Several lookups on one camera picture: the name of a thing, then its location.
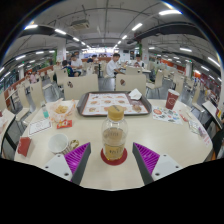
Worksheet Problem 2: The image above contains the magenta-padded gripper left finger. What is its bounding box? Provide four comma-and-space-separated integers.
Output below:
43, 142, 92, 186

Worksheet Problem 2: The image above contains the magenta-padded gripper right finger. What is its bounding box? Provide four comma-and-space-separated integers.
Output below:
131, 142, 184, 186

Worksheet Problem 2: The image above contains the clear bottle with yellow drink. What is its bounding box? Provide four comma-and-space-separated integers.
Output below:
101, 104, 129, 162

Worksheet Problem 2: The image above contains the flat round red coaster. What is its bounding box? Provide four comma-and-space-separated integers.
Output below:
100, 147, 129, 167

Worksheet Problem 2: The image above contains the small red sauce packet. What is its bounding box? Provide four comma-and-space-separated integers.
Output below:
56, 119, 74, 130

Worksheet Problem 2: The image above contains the colourful printed leaflet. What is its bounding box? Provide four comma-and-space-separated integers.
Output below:
152, 105, 184, 126

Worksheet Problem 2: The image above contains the white printed card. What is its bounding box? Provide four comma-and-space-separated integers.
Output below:
27, 118, 53, 136

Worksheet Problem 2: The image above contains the paper wrapper with fried food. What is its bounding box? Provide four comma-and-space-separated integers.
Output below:
48, 98, 76, 123

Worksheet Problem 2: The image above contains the red carton box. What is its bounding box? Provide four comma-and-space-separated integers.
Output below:
17, 135, 33, 158

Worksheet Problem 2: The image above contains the small red snack packet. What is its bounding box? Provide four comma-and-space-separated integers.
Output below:
179, 113, 190, 123

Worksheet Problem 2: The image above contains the clear plastic packet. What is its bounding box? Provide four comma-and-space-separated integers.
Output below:
188, 119, 203, 135

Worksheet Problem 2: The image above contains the small clear sanitiser bottle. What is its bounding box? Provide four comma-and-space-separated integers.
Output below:
40, 100, 50, 119

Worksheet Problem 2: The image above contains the dark food tray with paper liner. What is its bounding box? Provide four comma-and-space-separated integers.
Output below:
76, 90, 153, 118

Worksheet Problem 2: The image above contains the red paper cup with lid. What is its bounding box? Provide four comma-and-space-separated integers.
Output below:
165, 88, 181, 111

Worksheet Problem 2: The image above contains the crumpled white napkin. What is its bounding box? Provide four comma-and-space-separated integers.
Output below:
128, 88, 143, 101

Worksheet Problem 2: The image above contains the beige chair with round hole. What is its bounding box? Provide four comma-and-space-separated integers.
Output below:
63, 73, 100, 101
115, 73, 148, 93

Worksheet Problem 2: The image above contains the beige neighbour table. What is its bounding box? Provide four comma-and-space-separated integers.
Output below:
0, 108, 17, 154

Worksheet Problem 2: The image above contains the group of beige chairs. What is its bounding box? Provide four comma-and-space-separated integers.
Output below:
0, 61, 214, 114

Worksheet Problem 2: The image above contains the beige table with dark edge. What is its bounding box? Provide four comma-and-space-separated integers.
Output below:
201, 99, 224, 129

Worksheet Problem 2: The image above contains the person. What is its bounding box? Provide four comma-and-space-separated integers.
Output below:
105, 53, 124, 78
69, 53, 84, 73
61, 59, 76, 78
132, 53, 145, 69
28, 71, 38, 84
87, 54, 100, 64

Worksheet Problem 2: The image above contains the ceiling air conditioner unit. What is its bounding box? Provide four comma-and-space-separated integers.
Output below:
69, 19, 91, 30

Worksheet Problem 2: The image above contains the group of ceiling lights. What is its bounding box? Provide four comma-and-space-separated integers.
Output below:
0, 9, 224, 83

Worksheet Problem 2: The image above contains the white mug with handle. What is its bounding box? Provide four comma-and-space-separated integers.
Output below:
47, 133, 80, 155

